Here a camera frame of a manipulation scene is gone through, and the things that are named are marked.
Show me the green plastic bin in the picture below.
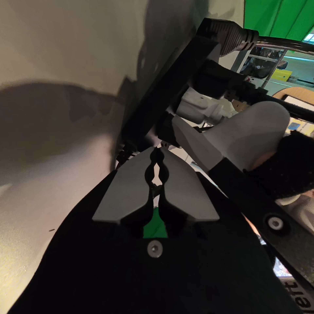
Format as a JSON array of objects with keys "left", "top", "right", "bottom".
[
  {"left": 143, "top": 209, "right": 168, "bottom": 239},
  {"left": 244, "top": 0, "right": 314, "bottom": 42}
]

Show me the black power plug with cable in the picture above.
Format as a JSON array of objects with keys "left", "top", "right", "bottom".
[{"left": 157, "top": 114, "right": 178, "bottom": 148}]

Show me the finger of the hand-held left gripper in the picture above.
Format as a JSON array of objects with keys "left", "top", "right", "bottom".
[{"left": 171, "top": 115, "right": 225, "bottom": 173}]

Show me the person's left hand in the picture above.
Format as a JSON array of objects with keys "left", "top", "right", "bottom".
[{"left": 255, "top": 152, "right": 276, "bottom": 170}]

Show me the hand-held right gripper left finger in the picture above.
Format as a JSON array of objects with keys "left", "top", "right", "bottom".
[{"left": 92, "top": 147, "right": 158, "bottom": 226}]

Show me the metal storage rack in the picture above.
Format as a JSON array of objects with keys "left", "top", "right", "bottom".
[{"left": 235, "top": 47, "right": 290, "bottom": 81}]

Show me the ribbed black plug with cable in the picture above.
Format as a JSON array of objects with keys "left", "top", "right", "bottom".
[{"left": 196, "top": 18, "right": 314, "bottom": 55}]

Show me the yellow sign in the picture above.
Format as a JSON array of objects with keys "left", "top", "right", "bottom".
[{"left": 271, "top": 68, "right": 293, "bottom": 81}]

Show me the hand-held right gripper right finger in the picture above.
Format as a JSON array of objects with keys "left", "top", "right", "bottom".
[{"left": 158, "top": 148, "right": 220, "bottom": 224}]

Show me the light wooden board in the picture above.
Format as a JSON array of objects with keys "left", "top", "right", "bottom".
[{"left": 272, "top": 86, "right": 314, "bottom": 105}]

